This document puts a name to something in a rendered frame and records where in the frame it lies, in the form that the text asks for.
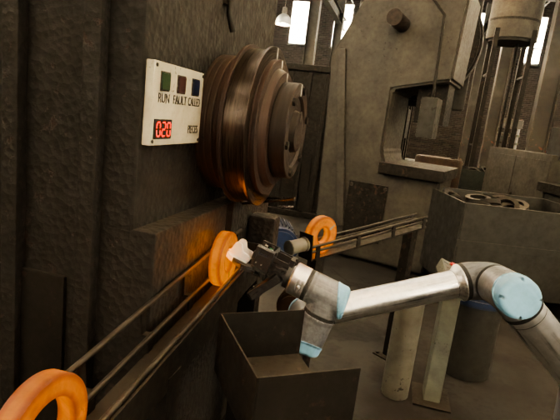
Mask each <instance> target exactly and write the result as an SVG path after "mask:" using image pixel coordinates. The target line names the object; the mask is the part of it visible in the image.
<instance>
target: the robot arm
mask: <svg viewBox="0 0 560 420"><path fill-rule="evenodd" d="M267 243H268V244H271V245H273V246H274V247H275V249H274V251H273V249H272V248H268V245H267ZM226 257H227V258H228V259H229V260H230V261H231V262H232V263H233V264H235V265H236V266H237V267H239V268H241V269H242V270H243V271H246V272H248V273H251V274H252V275H254V276H256V277H259V278H265V280H264V281H262V282H260V283H259V284H258V285H257V284H256V285H254V286H252V287H251V288H250V289H249V291H248V293H247V295H248V296H249V298H250V299H251V300H253V299H257V298H260V297H261V296H262V295H263V293H265V292H266V291H268V290H269V289H271V288H273V287H275V286H276V285H278V284H279V283H280V282H281V281H282V285H281V287H283V288H286V293H288V294H290V295H292V296H294V297H296V299H294V300H293V301H292V302H291V304H290V305H289V308H288V310H305V313H304V319H303V325H302V336H301V342H300V349H299V353H300V354H302V355H304V356H307V357H310V358H316V357H317V356H318V355H319V353H320V352H321V351H322V348H323V345H324V343H325V341H326V339H327V337H328V334H329V333H330V331H331V328H332V326H333V324H336V323H344V322H347V321H352V320H356V319H359V318H367V317H371V316H375V315H379V314H383V313H390V312H394V311H398V310H402V309H406V308H413V307H417V306H422V305H425V304H429V303H436V302H441V301H445V300H448V299H453V298H459V299H461V300H462V301H464V302H465V301H469V300H484V301H486V302H487V303H489V304H491V305H492V306H493V307H495V309H496V310H497V311H498V312H499V314H500V315H501V316H502V318H503V319H504V320H505V321H506V322H507V323H508V324H510V326H511V327H512V328H513V330H514V331H515V332H516V333H517V335H518V336H519V337H520V338H521V339H522V340H523V341H524V342H525V344H526V345H527V346H528V348H529V349H530V350H531V351H532V353H533V354H534V355H535V356H536V358H537V359H538V360H539V362H540V363H541V364H542V365H543V366H544V367H545V368H546V369H547V371H548V372H549V373H550V374H551V376H552V377H553V378H554V380H555V381H556V382H557V383H558V385H559V387H558V391H557V400H556V404H555V408H554V414H553V418H552V420H560V323H559V321H558V320H557V319H556V318H555V317H554V316H553V314H552V313H551V312H550V310H549V309H548V308H547V306H546V305H545V304H544V302H543V300H542V298H543V297H542V293H541V291H540V289H539V287H538V285H537V284H536V283H535V282H534V281H533V280H531V279H530V278H529V277H527V276H525V275H523V274H521V273H517V272H514V271H513V270H511V269H509V268H506V267H504V266H503V265H500V264H497V263H493V262H461V263H457V264H453V265H452V267H451V269H450V270H449V271H445V272H438V273H434V274H429V275H426V276H421V277H415V278H410V279H406V280H402V281H398V282H390V283H387V284H383V285H378V286H374V287H367V288H363V289H358V290H355V291H351V290H350V288H349V287H348V286H346V285H344V284H342V283H341V282H338V281H336V280H334V279H332V278H330V277H328V276H326V275H324V274H322V273H320V272H317V271H315V270H313V269H312V268H310V267H308V266H306V265H304V264H302V263H299V264H298V265H296V263H297V260H298V258H297V257H294V256H292V255H290V254H288V253H286V252H284V251H282V250H280V247H278V246H276V245H274V244H272V243H270V242H267V241H265V240H264V241H263V244H262V245H261V244H258V245H257V248H256V250H255V251H254V252H253V251H251V250H250V249H248V242H247V240H245V239H240V240H239V241H238V242H236V243H235V244H234V245H233V247H232V248H229V249H228V251H227V255H226Z"/></svg>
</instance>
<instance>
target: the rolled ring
mask: <svg viewBox="0 0 560 420"><path fill-rule="evenodd" d="M55 398H56V400H57V420H86V417H87V411H88V394H87V389H86V386H85V384H84V382H83V380H82V379H81V378H80V377H79V376H78V375H77V374H75V373H72V372H66V371H63V370H59V369H55V368H52V369H47V370H43V371H41V372H38V373H36V374H34V375H33V376H31V377H30V378H29V379H27V380H26V381H25V382H24V383H23V384H21V385H20V386H19V387H18V388H17V389H16V390H15V392H14V393H13V394H12V395H11V396H10V398H9V399H8V400H7V401H6V402H5V403H4V405H3V406H2V408H1V410H0V420H34V419H35V418H36V416H37V415H38V414H39V413H40V412H41V411H42V409H43V408H44V407H45V406H46V405H47V404H48V403H50V402H51V401H52V400H53V399H55Z"/></svg>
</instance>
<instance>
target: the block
mask: <svg viewBox="0 0 560 420"><path fill-rule="evenodd" d="M279 222H280V217H279V216H278V215H274V214H269V213H264V212H255V213H253V214H251V215H250V217H249V224H248V231H247V242H250V243H258V244H263V241H264V240H265V241H267V242H269V243H272V244H274V245H276V246H277V242H278V229H279ZM267 245H268V248H272V249H273V251H274V249H275V247H274V246H273V245H271V244H268V243H267Z"/></svg>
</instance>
